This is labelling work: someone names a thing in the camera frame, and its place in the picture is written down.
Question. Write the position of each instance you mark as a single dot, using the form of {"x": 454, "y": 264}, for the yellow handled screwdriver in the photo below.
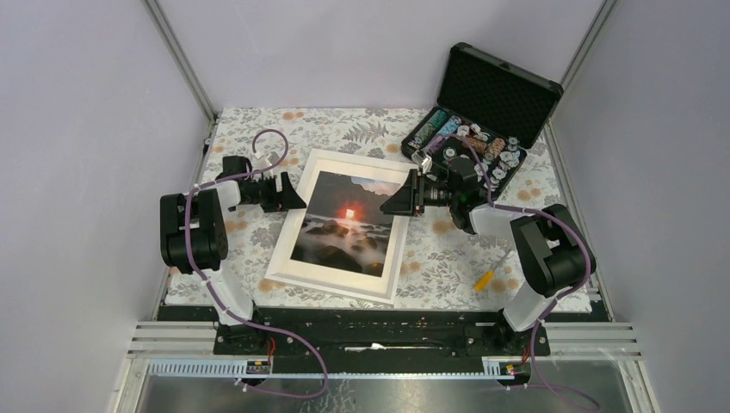
{"x": 484, "y": 280}

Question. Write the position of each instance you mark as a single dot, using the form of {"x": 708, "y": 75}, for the white picture frame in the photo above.
{"x": 282, "y": 268}

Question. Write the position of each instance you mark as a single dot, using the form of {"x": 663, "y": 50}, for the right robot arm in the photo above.
{"x": 553, "y": 254}

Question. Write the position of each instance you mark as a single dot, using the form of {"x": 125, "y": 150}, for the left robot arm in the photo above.
{"x": 193, "y": 236}

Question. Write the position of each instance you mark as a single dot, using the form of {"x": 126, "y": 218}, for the black poker chip case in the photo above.
{"x": 489, "y": 111}

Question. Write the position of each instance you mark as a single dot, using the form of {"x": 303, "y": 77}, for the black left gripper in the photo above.
{"x": 286, "y": 200}

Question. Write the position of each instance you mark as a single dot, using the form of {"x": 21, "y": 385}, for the sunset landscape photo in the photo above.
{"x": 343, "y": 227}

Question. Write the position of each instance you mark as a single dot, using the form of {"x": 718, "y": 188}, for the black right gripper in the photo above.
{"x": 403, "y": 202}

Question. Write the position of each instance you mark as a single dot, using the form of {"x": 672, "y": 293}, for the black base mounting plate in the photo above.
{"x": 346, "y": 341}

